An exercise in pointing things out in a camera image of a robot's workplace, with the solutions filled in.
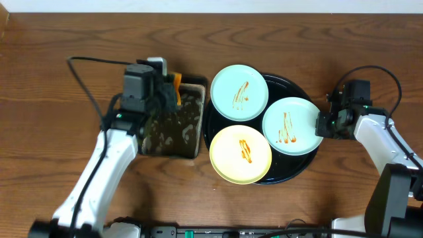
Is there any orange green scrub sponge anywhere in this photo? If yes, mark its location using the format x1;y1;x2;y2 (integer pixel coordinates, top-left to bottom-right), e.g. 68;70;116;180
171;73;182;106

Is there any light blue plate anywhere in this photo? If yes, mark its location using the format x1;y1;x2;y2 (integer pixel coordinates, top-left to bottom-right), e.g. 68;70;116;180
210;65;269;122
262;97;323;156

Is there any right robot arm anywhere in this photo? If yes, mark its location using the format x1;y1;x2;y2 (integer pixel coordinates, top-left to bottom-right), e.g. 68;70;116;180
315;79;422;237

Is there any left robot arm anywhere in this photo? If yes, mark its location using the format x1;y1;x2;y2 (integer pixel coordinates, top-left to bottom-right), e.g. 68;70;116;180
28;58;182;237

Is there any black rectangular wash tray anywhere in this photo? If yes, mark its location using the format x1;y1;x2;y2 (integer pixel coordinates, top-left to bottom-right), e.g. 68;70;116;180
139;75;208;159

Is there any light blue plate top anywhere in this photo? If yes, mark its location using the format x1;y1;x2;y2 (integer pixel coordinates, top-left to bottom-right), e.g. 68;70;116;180
210;65;269;122

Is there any yellow plate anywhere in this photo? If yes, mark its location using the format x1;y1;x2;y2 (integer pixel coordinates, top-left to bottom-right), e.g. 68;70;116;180
209;125;272;184

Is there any left black cable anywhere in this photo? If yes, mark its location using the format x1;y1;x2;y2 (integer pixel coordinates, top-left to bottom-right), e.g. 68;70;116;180
67;56;133;238

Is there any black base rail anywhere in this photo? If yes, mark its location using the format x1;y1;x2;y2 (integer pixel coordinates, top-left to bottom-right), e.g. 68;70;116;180
112;218;364;238

